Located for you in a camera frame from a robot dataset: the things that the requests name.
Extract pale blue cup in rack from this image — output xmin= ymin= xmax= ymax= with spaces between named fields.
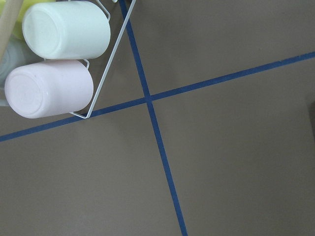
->
xmin=0 ymin=38 xmax=43 ymax=87

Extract yellow cup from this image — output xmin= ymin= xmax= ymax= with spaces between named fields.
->
xmin=10 ymin=0 xmax=55 ymax=40

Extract pink cup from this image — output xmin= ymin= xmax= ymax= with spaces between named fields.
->
xmin=4 ymin=60 xmax=94 ymax=118

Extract mint white cup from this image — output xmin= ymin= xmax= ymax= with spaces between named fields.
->
xmin=22 ymin=1 xmax=111 ymax=59

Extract wooden rack handle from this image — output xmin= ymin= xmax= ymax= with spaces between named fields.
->
xmin=0 ymin=0 xmax=23 ymax=61

